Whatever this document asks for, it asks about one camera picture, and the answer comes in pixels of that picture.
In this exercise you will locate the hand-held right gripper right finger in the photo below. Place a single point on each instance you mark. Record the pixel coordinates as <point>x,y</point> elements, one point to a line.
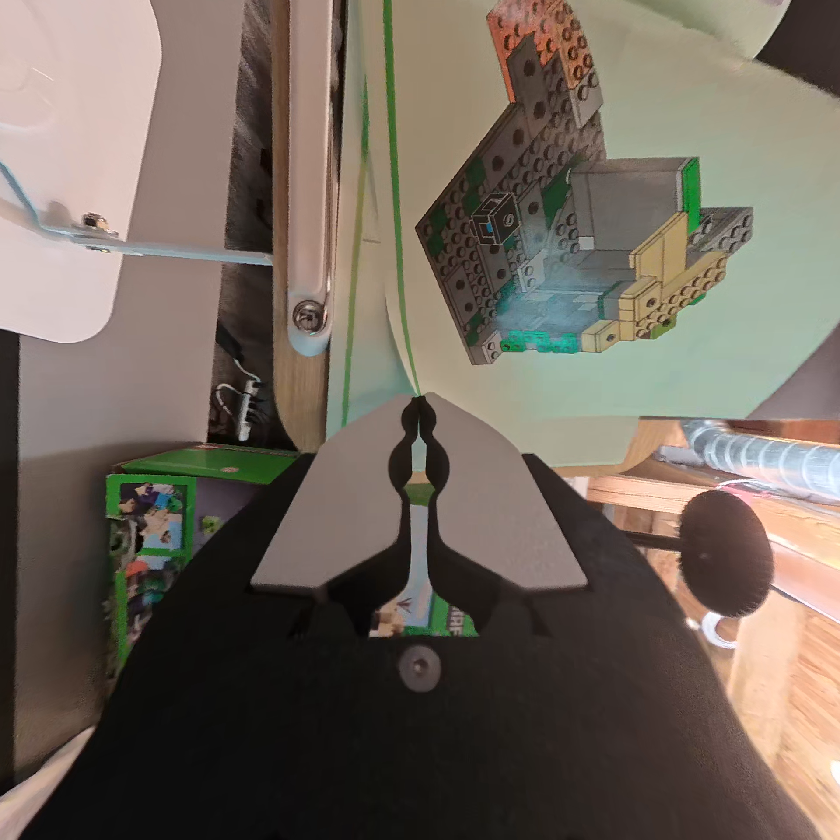
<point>505,518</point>

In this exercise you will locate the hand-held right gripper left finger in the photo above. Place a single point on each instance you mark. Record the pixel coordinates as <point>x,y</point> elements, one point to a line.
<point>328,518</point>

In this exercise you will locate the pale green instruction booklet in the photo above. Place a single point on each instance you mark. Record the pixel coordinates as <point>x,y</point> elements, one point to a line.
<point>656,367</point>

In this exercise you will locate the grey desk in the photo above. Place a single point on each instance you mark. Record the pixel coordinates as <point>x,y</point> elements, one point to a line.
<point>79,407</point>

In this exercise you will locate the green toy set box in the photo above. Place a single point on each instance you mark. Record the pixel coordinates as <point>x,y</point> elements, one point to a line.
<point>157,525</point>

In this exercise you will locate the black round fuzzy object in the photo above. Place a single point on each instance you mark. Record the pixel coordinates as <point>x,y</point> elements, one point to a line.
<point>725,558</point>

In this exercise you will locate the black partition panel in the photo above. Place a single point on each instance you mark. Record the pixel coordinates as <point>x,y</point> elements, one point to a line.
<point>807,59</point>

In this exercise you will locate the silver ventilation duct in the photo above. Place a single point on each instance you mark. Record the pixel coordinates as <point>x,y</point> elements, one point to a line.
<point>754,453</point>

